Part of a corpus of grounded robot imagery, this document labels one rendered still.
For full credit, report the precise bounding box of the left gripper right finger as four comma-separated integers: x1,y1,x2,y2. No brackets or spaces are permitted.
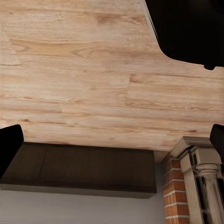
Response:
210,124,224,160

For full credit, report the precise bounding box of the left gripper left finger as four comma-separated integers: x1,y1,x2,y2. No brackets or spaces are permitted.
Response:
0,124,24,179

